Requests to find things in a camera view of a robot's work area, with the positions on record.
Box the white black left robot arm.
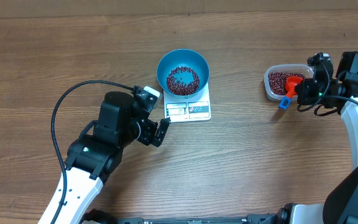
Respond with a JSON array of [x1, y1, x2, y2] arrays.
[[39, 86, 170, 223]]

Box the red adzuki beans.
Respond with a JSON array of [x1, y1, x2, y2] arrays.
[[268, 72, 305, 95]]

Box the red scoop blue handle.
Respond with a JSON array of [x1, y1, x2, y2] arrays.
[[278, 76, 303, 110]]

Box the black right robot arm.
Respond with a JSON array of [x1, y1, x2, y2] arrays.
[[255, 51, 358, 224]]

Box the red beans in bowl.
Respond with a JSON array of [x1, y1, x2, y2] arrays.
[[166, 66, 201, 96]]

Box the teal plastic bowl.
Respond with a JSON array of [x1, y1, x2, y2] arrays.
[[157, 49, 210, 98]]

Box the white digital kitchen scale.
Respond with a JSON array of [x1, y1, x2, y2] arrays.
[[163, 83, 211, 123]]

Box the clear plastic food container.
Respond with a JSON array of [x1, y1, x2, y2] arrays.
[[264, 63, 313, 102]]

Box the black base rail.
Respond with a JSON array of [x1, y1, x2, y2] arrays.
[[79, 208, 279, 224]]

